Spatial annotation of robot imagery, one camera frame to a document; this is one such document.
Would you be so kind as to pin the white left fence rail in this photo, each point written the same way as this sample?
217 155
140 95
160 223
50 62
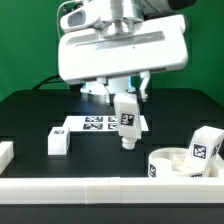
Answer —
6 154

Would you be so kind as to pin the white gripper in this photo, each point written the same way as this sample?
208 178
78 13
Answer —
94 48

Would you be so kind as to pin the white front fence rail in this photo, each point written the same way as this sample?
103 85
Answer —
111 190

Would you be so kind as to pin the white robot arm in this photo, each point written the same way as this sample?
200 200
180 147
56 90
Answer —
142 9

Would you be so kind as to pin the white paper marker sheet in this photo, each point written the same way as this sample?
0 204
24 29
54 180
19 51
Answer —
91 123

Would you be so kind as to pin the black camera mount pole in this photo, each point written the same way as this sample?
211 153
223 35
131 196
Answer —
67 8

